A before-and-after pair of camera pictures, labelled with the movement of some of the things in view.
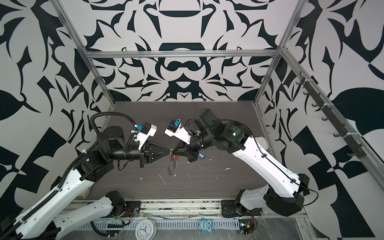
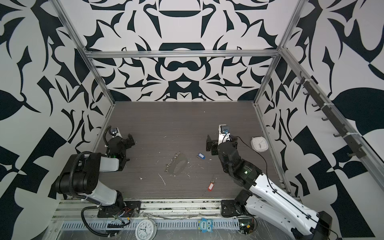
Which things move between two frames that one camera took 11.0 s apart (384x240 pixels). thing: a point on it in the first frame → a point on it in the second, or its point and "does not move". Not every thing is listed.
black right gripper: [188, 150] → [215, 151]
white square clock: [262, 142] does not move
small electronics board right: [247, 226] does not move
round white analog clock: [146, 229] does not move
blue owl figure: [205, 225] does not move
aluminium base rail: [119, 209] does not move
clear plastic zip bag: [172, 157] → [177, 165]
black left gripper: [144, 153] → [127, 143]
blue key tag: [202, 156] does not move
